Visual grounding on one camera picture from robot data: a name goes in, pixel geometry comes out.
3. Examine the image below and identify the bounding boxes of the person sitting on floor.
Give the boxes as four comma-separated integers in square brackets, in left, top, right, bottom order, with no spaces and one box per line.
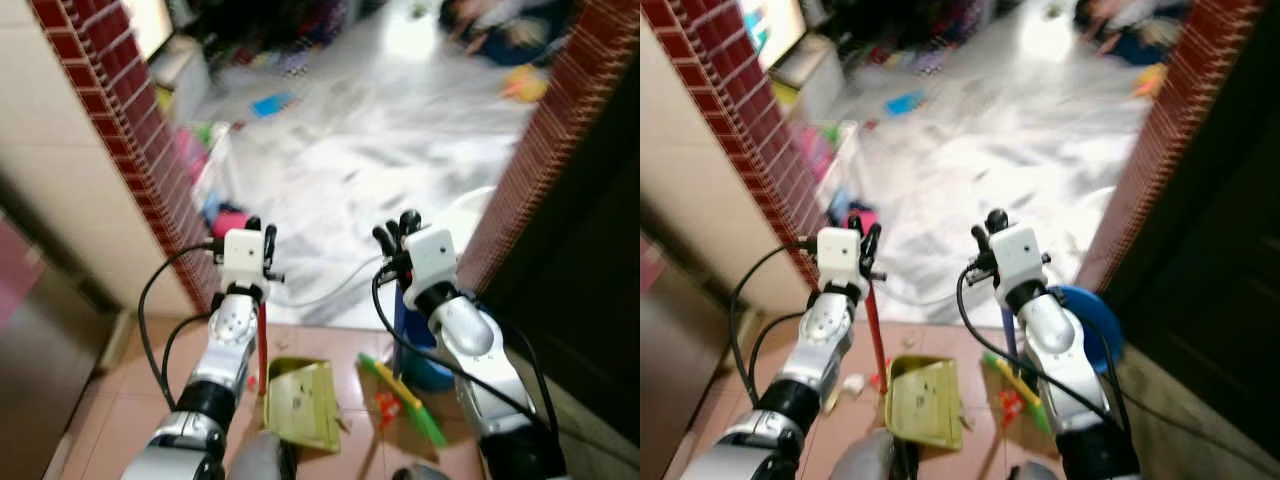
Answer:
[1074,0,1198,67]
[439,0,578,67]

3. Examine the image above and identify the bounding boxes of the dark wooden door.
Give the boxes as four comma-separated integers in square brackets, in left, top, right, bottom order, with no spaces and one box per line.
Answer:
[477,58,641,447]
[1104,0,1280,403]

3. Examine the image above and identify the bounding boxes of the bright television screen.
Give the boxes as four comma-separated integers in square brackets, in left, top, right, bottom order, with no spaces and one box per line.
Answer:
[739,0,810,68]

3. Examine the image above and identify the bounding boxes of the pink green toy pile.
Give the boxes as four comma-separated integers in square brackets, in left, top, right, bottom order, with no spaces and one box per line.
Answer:
[799,120,862,187]
[178,120,217,183]

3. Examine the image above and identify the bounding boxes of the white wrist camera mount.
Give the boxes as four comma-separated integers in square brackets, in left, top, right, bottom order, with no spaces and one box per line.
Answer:
[221,229,267,292]
[989,225,1045,293]
[817,227,864,292]
[404,227,460,307]

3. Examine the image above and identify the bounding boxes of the white floor cable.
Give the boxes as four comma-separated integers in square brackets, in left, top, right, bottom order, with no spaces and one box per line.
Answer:
[268,254,387,310]

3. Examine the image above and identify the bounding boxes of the yellow toy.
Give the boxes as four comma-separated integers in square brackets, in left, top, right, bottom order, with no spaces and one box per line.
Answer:
[1134,64,1170,99]
[502,64,550,103]

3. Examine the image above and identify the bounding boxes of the white television stand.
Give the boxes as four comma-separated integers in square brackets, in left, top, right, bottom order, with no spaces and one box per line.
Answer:
[149,34,212,123]
[769,34,847,123]

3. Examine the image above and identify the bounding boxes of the white plastic basin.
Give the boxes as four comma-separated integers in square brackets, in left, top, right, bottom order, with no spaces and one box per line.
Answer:
[1084,185,1120,243]
[438,187,497,253]

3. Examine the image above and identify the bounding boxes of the olive dustpan with red handle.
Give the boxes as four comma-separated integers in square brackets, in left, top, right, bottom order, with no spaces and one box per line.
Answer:
[865,284,967,452]
[256,298,344,454]

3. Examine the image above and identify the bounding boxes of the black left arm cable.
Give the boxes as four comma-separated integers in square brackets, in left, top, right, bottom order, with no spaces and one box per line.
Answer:
[727,240,821,409]
[136,240,227,413]

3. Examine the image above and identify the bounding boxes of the blue plastic basin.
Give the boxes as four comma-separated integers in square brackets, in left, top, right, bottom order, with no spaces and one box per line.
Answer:
[1044,284,1127,378]
[394,296,483,393]

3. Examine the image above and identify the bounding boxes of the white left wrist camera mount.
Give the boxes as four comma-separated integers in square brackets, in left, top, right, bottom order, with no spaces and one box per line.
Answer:
[221,229,267,292]
[817,227,864,292]

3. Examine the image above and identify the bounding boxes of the pink plastic item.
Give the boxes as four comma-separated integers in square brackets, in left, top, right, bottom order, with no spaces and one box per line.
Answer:
[829,204,882,237]
[204,204,252,242]

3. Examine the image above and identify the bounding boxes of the grey robot left leg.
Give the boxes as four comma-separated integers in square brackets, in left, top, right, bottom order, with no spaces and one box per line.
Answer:
[827,430,903,480]
[228,430,293,480]

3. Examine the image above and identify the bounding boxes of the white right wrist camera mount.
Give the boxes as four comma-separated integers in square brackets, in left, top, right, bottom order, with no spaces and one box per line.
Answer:
[404,227,460,307]
[989,225,1045,293]

